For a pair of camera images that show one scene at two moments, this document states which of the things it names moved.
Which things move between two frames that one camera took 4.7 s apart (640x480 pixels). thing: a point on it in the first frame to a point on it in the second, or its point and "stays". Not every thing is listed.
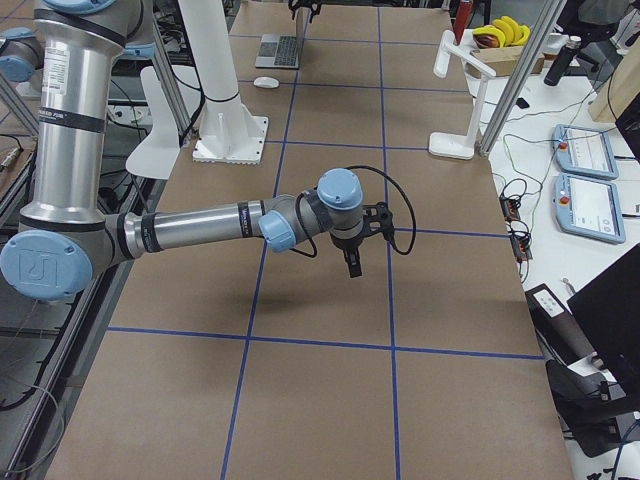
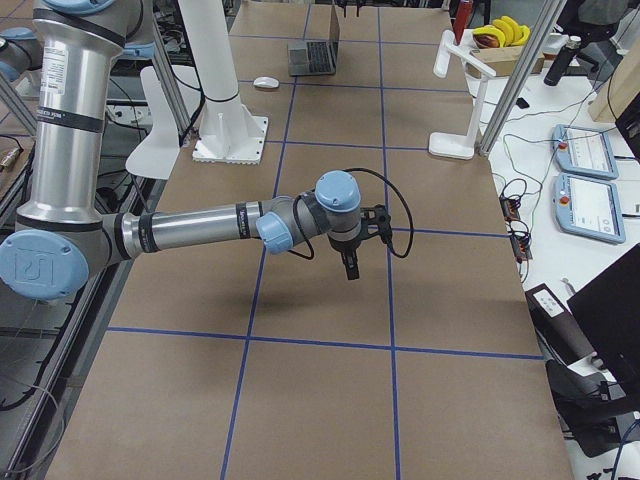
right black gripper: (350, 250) stays
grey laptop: (277, 52) to (307, 57)
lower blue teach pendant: (588, 207) stays
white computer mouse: (266, 82) stays
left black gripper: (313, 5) to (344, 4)
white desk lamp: (459, 146) stays
